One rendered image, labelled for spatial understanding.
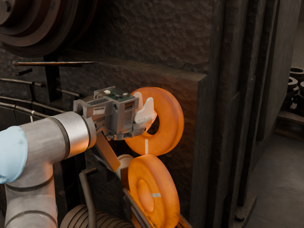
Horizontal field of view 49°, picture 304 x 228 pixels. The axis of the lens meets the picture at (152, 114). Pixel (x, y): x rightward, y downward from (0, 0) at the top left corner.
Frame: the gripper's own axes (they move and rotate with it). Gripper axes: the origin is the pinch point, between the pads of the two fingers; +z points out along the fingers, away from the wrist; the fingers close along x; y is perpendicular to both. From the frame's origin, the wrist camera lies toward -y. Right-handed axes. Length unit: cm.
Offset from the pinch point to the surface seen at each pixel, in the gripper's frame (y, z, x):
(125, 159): -13.0, -2.6, 4.1
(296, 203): -72, 104, -16
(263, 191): -73, 102, 0
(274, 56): -2, 94, 11
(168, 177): -4.9, -9.7, -13.6
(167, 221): -11.9, -12.1, -16.6
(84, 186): -24.4, -7.2, 13.6
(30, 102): -15, -1, 50
